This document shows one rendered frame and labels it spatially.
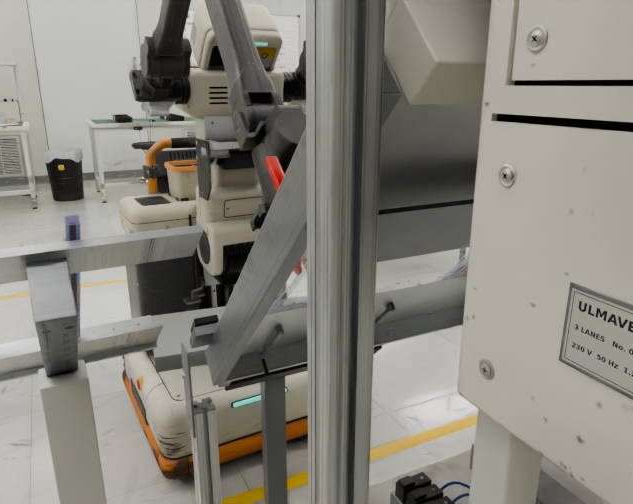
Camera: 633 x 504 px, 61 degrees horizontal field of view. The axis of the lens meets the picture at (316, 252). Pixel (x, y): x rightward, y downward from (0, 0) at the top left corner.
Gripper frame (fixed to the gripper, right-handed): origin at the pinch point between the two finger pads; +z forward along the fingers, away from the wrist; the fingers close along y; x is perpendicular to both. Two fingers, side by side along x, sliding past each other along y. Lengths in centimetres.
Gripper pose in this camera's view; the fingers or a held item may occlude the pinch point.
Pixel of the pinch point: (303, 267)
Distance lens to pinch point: 77.1
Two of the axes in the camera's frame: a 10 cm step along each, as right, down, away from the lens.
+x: -3.5, 3.8, 8.6
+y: 8.9, -1.3, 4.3
